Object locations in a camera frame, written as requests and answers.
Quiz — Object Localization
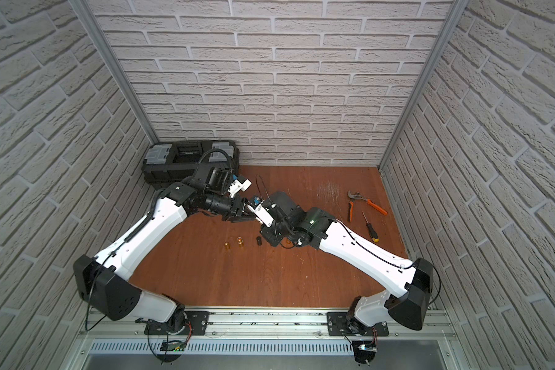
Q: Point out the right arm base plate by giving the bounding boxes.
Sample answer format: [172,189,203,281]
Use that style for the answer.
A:
[326,311,389,338]

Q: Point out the orange handled pliers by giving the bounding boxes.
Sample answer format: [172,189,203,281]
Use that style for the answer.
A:
[348,191,389,216]

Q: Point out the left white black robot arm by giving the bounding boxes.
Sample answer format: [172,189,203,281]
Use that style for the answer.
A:
[73,149,255,334]

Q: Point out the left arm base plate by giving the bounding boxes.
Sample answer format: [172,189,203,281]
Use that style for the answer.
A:
[144,310,211,336]

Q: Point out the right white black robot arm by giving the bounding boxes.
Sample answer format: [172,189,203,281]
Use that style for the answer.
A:
[248,191,433,333]

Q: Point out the black grey toolbox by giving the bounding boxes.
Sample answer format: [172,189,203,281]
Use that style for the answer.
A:
[141,140,240,189]

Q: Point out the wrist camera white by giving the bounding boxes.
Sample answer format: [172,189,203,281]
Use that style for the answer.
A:
[248,197,274,228]
[228,175,251,198]

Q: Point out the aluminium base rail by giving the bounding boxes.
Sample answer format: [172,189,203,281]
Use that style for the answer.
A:
[76,307,459,342]

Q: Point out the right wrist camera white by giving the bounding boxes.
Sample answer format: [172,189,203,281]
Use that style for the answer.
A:
[248,197,274,228]

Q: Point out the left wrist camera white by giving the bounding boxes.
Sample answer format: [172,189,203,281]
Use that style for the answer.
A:
[228,175,251,198]

